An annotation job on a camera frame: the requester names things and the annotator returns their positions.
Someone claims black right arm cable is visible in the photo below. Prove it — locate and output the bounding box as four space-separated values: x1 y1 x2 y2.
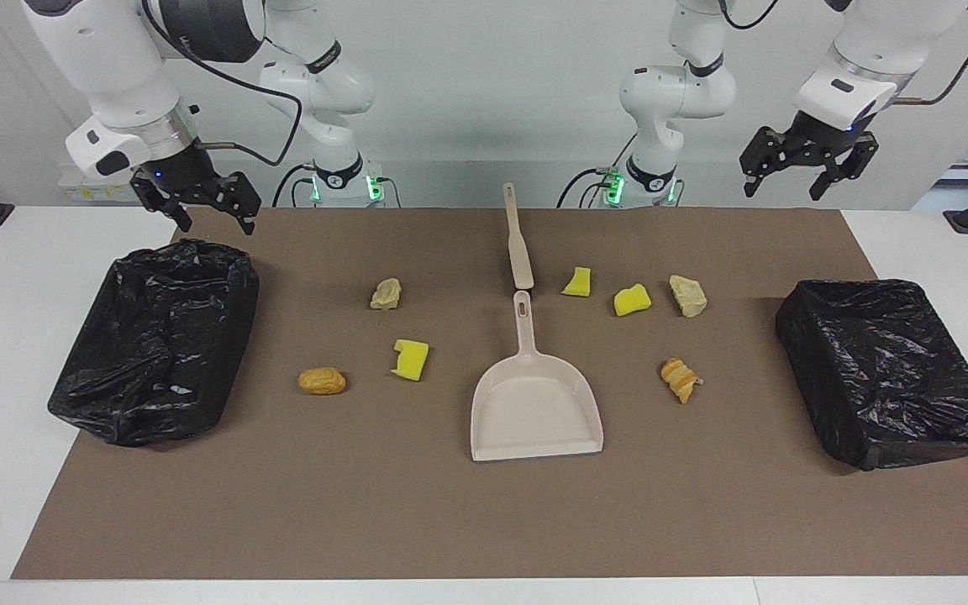
142 0 303 167

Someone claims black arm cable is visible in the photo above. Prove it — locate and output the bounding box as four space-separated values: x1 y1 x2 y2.
718 0 968 108
142 0 303 167

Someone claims beige plastic dustpan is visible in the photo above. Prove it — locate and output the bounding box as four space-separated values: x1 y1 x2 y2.
470 290 605 462

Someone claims brown toy bun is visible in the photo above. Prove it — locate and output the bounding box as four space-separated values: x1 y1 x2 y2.
297 367 348 397

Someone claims white wall socket box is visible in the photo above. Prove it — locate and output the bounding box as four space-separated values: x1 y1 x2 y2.
58 162 150 203

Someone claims boxy black bag lined bin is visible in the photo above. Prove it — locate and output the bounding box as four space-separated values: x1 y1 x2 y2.
775 278 968 471

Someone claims brown table mat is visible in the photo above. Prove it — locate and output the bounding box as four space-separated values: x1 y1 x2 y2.
11 207 968 581

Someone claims black base cable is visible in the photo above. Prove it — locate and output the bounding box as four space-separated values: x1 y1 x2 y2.
557 130 641 208
272 162 318 208

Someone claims beige brush with black bristles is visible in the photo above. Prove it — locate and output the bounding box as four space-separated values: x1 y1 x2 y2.
502 182 535 291

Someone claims striped toy croissant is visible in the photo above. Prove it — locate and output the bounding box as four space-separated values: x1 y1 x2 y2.
660 358 704 405

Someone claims crumpled black bag lined bin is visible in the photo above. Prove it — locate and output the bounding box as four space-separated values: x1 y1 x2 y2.
47 239 260 448

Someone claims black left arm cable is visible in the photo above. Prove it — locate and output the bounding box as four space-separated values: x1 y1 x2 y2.
718 0 968 108

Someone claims notched yellow sponge piece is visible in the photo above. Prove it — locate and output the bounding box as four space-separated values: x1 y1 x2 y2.
390 339 430 382

